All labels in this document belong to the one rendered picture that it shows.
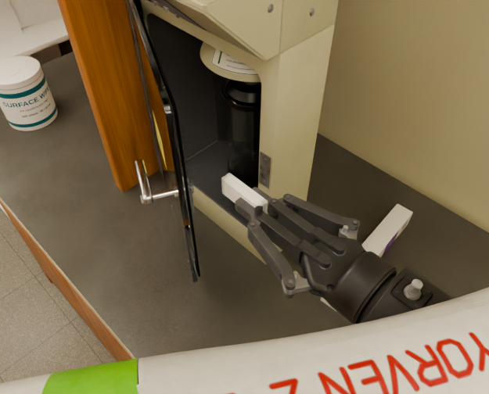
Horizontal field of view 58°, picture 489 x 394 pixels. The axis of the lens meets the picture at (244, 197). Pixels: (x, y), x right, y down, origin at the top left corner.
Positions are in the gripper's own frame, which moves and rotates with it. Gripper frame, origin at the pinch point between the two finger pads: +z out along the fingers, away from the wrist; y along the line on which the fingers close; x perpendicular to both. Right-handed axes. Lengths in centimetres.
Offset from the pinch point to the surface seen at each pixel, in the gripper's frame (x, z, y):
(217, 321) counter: 33.7, 2.8, 3.8
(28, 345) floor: 128, 84, 36
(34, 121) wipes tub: 31, 77, 1
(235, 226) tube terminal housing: 28.9, 13.9, -11.3
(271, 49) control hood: -14.7, 5.1, -9.5
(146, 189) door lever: 6.9, 15.7, 5.1
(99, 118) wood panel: 12.3, 42.4, -2.0
